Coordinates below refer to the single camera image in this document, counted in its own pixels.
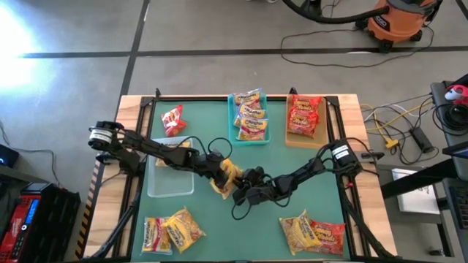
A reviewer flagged teal plastic bin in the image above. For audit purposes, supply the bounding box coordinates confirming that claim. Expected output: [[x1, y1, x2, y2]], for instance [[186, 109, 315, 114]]
[[227, 91, 272, 147]]

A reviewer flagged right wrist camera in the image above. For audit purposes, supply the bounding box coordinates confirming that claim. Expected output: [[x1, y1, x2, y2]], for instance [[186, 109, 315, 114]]
[[240, 165, 265, 185]]

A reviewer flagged red and white object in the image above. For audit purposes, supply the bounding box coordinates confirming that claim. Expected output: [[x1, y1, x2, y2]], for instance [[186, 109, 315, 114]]
[[445, 84, 468, 106]]

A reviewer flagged yellow cable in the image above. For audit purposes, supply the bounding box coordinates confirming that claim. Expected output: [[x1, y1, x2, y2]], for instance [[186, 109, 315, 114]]
[[365, 101, 434, 149]]

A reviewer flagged black keyboard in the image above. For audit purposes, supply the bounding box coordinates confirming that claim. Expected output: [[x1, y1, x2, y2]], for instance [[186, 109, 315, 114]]
[[448, 178, 468, 229]]

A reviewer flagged black power strip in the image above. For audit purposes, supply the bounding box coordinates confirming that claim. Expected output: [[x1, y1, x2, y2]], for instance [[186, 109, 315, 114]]
[[409, 126, 436, 154]]

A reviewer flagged white paper box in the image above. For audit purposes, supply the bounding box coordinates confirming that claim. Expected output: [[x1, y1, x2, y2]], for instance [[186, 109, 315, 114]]
[[391, 167, 442, 216]]

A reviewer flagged orange plastic bin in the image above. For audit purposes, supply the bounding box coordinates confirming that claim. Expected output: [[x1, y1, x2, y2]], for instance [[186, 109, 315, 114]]
[[284, 94, 329, 150]]

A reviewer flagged green table mat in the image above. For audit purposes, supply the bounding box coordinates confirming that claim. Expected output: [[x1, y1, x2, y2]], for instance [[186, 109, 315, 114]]
[[130, 99, 352, 262]]

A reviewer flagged thin black floor cable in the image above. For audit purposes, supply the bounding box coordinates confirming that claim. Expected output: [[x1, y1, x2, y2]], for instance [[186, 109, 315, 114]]
[[280, 28, 434, 69]]

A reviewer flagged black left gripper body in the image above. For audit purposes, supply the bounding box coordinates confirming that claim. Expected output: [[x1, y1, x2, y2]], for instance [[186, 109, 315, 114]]
[[204, 155, 230, 182]]

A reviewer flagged red tool case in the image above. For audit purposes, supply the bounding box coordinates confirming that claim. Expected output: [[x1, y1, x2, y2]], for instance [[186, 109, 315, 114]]
[[0, 193, 42, 263]]

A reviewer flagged clear plastic bin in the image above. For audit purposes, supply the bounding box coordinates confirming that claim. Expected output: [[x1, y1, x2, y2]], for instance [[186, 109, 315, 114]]
[[146, 135, 195, 199]]

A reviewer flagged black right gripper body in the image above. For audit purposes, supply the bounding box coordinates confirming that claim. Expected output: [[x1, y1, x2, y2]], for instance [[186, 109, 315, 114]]
[[250, 184, 281, 205]]

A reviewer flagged black aluminium table frame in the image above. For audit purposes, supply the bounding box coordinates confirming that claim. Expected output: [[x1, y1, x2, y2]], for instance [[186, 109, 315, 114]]
[[82, 86, 399, 263]]

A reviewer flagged black coiled cable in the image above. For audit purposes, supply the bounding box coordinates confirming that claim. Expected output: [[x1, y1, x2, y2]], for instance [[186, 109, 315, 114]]
[[433, 103, 468, 132]]

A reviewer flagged dark grey desk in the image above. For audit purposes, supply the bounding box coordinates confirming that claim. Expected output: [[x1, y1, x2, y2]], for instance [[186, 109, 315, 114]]
[[380, 72, 468, 263]]

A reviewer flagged blue tablet screen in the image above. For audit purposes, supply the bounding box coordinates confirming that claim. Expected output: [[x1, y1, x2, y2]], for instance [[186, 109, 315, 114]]
[[442, 144, 468, 160]]

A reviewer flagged yellow black hazard tape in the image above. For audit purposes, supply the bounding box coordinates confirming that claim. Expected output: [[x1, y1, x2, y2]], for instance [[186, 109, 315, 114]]
[[75, 160, 105, 259]]

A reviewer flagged black storage crate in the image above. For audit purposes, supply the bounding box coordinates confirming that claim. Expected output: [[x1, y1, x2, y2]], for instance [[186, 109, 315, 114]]
[[20, 181, 82, 263]]

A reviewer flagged orange shop vacuum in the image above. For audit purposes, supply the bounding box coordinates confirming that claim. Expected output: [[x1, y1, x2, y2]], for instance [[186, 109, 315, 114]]
[[356, 0, 443, 54]]

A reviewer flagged black box blue light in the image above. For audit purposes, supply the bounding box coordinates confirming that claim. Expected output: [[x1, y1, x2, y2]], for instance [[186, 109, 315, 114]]
[[0, 143, 20, 168]]

